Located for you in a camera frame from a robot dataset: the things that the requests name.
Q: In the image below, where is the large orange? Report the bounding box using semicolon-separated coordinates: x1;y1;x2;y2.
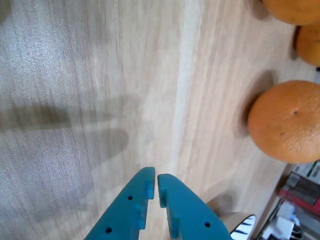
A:
247;79;320;165

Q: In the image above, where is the small orange with dark specks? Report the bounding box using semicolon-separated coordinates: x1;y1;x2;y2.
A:
261;0;320;26

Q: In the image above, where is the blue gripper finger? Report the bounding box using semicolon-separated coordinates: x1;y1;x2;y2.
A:
83;166;156;240
157;173;234;240

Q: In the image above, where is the white and green box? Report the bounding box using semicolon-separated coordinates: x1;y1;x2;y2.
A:
291;161;320;180

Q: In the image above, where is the white power adapter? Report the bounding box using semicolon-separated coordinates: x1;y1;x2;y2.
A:
261;216;296;240

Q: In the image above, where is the small orange with green stem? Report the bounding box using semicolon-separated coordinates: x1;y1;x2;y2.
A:
296;24;320;67

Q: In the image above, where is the white plate with blue stripes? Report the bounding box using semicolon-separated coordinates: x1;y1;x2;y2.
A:
219;212;257;240

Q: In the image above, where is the red and black box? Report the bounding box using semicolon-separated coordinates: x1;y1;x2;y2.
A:
278;172;320;214

